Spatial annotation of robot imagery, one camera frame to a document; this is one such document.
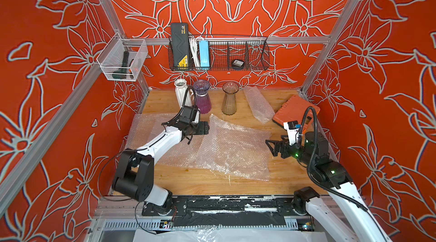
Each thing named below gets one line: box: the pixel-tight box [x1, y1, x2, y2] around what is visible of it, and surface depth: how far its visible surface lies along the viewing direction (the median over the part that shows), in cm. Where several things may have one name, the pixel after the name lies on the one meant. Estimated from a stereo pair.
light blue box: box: [198, 40, 211, 68], surface depth 92 cm
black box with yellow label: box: [170, 22, 190, 68], surface depth 89 cm
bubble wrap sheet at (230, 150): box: [196, 113, 272, 182], surface depth 90 cm
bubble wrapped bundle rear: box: [243, 85, 276, 124], surface depth 100 cm
